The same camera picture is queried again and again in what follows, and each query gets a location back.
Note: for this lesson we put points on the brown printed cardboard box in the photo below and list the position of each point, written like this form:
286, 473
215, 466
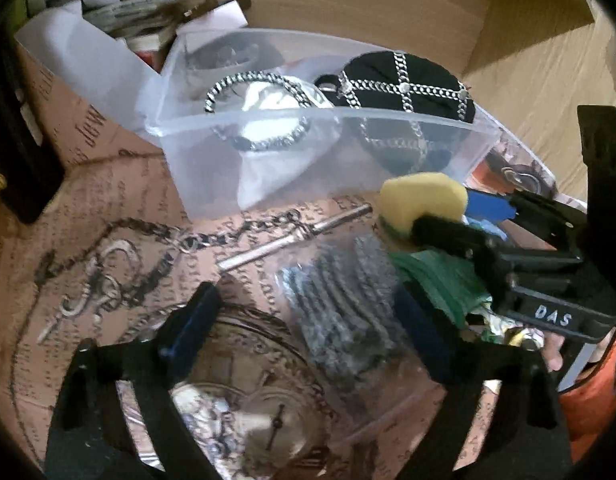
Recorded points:
83, 115

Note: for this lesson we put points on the person's right forearm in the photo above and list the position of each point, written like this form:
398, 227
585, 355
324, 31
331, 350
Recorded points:
598, 390

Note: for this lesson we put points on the clear bag of grey scouring pads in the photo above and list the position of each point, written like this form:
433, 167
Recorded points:
338, 305

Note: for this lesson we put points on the black box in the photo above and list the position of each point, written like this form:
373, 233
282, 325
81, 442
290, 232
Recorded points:
18, 150

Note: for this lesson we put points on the brown printed tablecloth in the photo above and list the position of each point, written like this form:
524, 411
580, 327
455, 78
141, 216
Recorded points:
113, 240

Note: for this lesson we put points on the person's right hand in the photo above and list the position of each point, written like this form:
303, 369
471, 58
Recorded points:
554, 352

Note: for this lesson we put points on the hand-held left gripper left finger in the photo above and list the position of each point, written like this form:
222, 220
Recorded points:
194, 317

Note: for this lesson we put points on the yellow and green sponge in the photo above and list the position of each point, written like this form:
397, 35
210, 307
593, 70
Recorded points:
420, 199

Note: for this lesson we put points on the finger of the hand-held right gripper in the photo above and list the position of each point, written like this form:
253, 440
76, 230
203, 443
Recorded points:
440, 234
485, 205

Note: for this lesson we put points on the clear plastic container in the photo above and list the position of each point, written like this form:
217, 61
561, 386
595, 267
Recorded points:
308, 170

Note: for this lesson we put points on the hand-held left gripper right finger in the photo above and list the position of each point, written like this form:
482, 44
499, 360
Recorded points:
422, 327

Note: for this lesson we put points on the green cloth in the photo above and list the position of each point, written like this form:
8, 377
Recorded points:
440, 277

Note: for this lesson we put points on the crumpled shiny wrapper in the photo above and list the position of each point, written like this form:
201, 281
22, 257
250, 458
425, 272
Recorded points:
513, 332

